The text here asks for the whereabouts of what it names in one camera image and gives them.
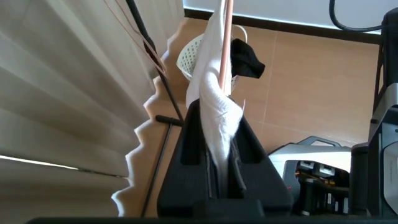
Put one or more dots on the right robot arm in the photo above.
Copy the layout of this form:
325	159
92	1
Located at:
390	46

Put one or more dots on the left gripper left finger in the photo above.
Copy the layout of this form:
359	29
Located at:
189	180

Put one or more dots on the white laundry basket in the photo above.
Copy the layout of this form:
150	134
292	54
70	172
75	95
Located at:
189	56

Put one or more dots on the white printed t-shirt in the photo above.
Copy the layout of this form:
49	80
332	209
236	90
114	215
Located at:
217	118

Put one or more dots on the pink clothes hanger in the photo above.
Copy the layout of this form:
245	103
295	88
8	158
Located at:
225	46
140	35

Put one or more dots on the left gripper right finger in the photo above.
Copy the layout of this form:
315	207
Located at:
261	180

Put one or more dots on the black shorts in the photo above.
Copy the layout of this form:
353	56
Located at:
245	60

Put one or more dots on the black clothes rack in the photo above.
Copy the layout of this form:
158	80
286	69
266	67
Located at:
161	74

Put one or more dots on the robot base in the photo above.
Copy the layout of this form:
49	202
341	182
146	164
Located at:
314	155

